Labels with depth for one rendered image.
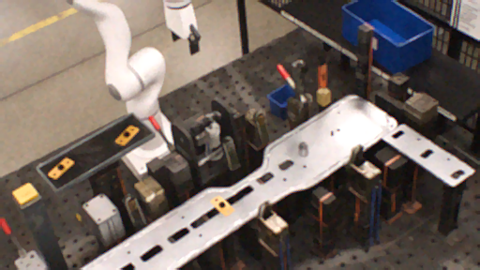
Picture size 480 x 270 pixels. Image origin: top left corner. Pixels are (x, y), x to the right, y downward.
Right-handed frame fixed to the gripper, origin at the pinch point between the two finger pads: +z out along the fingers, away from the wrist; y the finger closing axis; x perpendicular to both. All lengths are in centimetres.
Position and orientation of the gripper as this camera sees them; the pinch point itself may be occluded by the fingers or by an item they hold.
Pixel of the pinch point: (186, 43)
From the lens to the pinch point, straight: 220.7
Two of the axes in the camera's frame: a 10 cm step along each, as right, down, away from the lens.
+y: 5.7, 5.2, -6.4
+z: 1.4, 7.0, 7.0
